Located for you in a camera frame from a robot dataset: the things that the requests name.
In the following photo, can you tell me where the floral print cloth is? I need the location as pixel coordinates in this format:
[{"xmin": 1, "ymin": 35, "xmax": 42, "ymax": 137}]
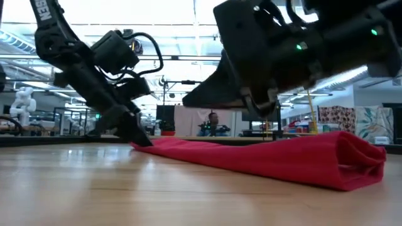
[{"xmin": 317, "ymin": 105, "xmax": 357, "ymax": 134}]

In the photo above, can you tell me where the yellow hanging cable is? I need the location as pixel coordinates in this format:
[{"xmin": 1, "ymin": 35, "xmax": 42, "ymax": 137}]
[{"xmin": 306, "ymin": 89, "xmax": 318, "ymax": 135}]

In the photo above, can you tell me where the black cabinet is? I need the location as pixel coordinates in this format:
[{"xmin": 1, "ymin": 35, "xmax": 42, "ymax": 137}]
[{"xmin": 382, "ymin": 102, "xmax": 402, "ymax": 145}]

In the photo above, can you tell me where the red towel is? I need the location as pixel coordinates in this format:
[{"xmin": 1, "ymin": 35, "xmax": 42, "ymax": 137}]
[{"xmin": 130, "ymin": 131, "xmax": 387, "ymax": 192}]

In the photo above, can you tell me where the black aluminium table frame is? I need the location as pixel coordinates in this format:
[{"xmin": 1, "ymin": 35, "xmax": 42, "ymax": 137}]
[{"xmin": 0, "ymin": 134, "xmax": 402, "ymax": 155}]

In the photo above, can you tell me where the person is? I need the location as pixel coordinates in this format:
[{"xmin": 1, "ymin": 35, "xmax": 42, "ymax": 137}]
[{"xmin": 197, "ymin": 111, "xmax": 232, "ymax": 137}]

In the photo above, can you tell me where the small black monitor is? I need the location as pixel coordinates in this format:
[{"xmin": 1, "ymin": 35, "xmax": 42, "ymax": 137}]
[{"xmin": 156, "ymin": 104, "xmax": 176, "ymax": 131}]

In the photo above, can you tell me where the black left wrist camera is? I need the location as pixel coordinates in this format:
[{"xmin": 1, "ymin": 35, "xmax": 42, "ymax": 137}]
[{"xmin": 90, "ymin": 29, "xmax": 141, "ymax": 76}]

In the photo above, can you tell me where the leaf print cloth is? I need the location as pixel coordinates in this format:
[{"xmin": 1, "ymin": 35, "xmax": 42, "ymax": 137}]
[{"xmin": 355, "ymin": 105, "xmax": 394, "ymax": 144}]

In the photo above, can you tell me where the pink curtain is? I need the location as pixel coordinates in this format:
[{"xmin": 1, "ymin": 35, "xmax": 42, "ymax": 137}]
[{"xmin": 173, "ymin": 105, "xmax": 236, "ymax": 137}]

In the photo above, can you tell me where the black ceiling cable reel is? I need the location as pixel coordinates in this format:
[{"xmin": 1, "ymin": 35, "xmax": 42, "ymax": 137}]
[{"xmin": 122, "ymin": 29, "xmax": 144, "ymax": 56}]

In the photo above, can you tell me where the black stand frame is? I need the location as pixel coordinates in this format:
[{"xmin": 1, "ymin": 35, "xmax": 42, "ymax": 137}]
[{"xmin": 162, "ymin": 80, "xmax": 202, "ymax": 136}]

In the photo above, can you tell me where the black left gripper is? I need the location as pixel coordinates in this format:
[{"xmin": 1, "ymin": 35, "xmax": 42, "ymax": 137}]
[{"xmin": 53, "ymin": 61, "xmax": 154, "ymax": 148}]

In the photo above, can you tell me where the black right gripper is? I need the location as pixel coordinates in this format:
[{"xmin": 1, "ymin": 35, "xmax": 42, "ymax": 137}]
[{"xmin": 182, "ymin": 0, "xmax": 324, "ymax": 119}]

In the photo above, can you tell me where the white robot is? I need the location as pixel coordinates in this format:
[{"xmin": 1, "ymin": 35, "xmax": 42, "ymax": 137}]
[{"xmin": 8, "ymin": 87, "xmax": 38, "ymax": 126}]

